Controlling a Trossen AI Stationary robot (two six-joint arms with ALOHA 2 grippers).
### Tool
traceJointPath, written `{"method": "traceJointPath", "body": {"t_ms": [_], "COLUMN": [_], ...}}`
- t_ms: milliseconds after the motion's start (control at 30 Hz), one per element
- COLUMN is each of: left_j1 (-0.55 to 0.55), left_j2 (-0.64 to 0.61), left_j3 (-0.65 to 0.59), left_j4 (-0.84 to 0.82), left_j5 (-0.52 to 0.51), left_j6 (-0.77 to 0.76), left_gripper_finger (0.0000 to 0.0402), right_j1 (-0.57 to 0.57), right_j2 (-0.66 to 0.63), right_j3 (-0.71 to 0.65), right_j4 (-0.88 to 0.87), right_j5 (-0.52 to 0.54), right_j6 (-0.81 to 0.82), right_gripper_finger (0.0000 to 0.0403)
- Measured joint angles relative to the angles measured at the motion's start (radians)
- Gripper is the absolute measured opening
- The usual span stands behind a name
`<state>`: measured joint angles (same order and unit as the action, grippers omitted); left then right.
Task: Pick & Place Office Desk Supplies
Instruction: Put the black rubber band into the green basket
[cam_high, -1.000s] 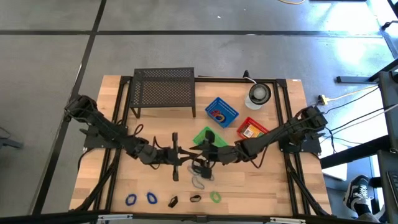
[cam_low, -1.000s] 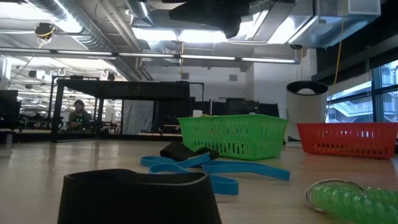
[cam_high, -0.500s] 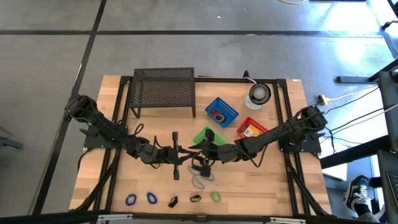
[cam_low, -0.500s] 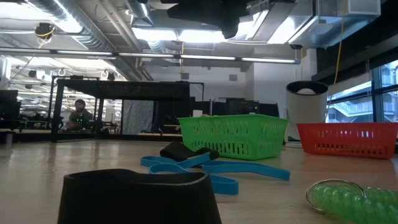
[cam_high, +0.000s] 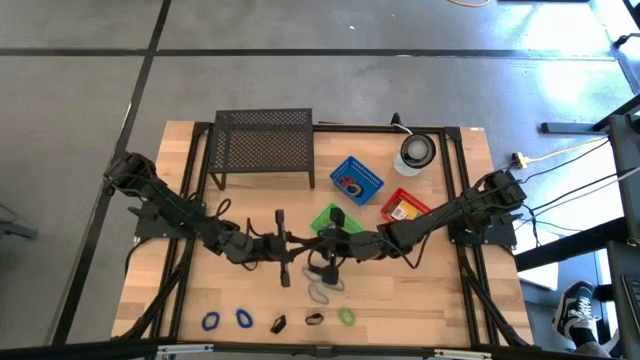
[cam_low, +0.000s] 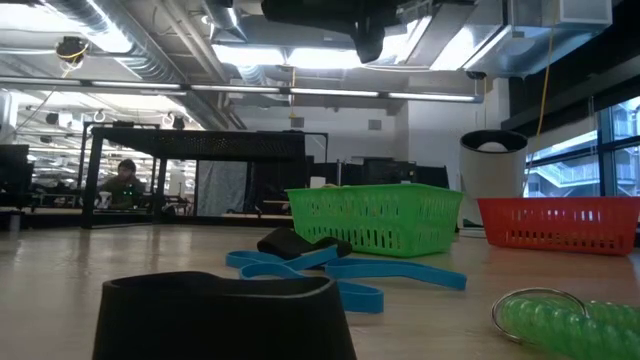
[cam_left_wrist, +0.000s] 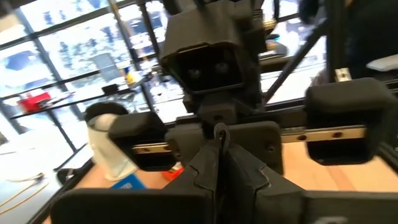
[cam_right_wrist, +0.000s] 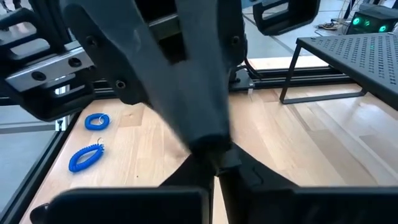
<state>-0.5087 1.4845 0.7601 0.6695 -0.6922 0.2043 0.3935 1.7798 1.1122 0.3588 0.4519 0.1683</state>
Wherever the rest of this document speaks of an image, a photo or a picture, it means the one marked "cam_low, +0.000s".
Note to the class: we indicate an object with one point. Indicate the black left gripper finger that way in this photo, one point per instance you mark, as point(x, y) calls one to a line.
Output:
point(362, 47)
point(376, 47)

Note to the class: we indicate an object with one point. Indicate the black elastic band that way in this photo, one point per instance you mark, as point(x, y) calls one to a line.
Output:
point(225, 325)
point(285, 242)

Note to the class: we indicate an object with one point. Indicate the blue rubber band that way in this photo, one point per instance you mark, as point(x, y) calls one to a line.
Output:
point(360, 300)
point(400, 270)
point(240, 258)

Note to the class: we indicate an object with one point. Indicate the black background equipment row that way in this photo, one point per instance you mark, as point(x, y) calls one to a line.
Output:
point(385, 172)

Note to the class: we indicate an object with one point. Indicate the green plastic basket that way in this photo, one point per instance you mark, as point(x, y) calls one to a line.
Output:
point(375, 215)

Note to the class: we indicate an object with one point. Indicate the black perforated metal shelf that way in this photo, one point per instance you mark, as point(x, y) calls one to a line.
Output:
point(200, 145)

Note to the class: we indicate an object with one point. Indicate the long ceiling light bar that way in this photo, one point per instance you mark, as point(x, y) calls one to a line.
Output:
point(135, 85)

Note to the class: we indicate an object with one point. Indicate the red plastic basket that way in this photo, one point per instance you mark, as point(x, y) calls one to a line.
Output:
point(550, 225)

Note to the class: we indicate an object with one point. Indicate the person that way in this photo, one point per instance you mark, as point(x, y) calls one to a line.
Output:
point(125, 187)

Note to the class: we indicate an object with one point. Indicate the dark background monitor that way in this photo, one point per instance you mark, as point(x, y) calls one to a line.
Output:
point(15, 175)

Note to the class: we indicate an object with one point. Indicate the metal ventilation duct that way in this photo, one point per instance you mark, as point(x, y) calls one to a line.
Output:
point(530, 45)

